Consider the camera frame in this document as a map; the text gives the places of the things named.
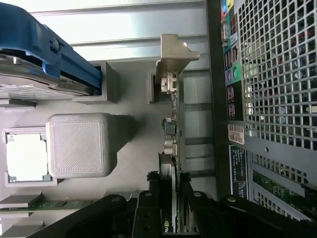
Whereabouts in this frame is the blue plastic disk caddy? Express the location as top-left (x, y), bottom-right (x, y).
top-left (0, 0), bottom-right (103, 96)

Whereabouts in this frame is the white barcode sticker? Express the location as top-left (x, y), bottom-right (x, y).
top-left (227, 123), bottom-right (246, 145)

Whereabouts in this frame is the grey perforated PC case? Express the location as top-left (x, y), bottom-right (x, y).
top-left (205, 0), bottom-right (317, 225)

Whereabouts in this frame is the green RAM stick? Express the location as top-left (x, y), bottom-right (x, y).
top-left (0, 198), bottom-right (95, 212)

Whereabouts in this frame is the grey 3D-printed parts rack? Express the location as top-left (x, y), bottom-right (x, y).
top-left (0, 59), bottom-right (184, 238)

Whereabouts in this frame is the silver CPU chip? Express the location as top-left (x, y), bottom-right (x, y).
top-left (5, 133), bottom-right (48, 182)

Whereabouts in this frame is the coloured port label sticker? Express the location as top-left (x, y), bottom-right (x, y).
top-left (219, 0), bottom-right (242, 122)

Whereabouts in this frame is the dark blue text label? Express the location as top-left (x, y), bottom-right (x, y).
top-left (228, 144), bottom-right (249, 199)

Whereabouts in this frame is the silver hard disk drive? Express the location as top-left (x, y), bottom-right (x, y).
top-left (0, 53), bottom-right (100, 98)

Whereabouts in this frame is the green expansion card in case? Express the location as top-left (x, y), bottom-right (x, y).
top-left (252, 170), bottom-right (309, 220)

